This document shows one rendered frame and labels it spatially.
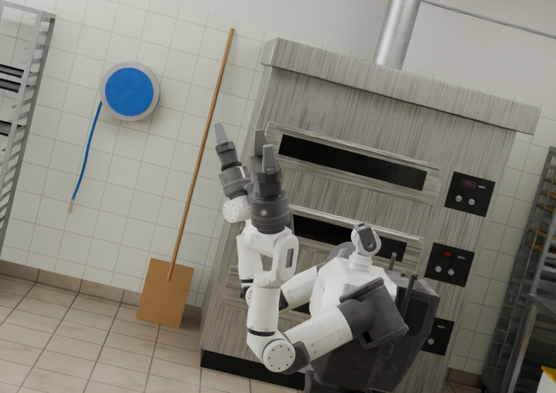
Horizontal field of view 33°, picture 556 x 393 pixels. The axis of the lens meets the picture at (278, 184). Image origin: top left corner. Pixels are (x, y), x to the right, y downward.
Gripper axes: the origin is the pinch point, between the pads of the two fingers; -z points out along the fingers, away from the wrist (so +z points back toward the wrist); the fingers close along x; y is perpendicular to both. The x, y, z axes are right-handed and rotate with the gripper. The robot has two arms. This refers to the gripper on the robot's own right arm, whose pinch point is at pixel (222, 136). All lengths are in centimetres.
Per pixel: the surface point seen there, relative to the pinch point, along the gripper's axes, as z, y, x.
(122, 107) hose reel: -105, 68, -331
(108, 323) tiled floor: 29, 116, -326
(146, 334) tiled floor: 43, 94, -326
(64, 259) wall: -24, 141, -369
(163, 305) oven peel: 28, 83, -353
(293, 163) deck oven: -24, -27, -262
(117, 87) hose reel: -118, 67, -328
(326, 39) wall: -111, -77, -346
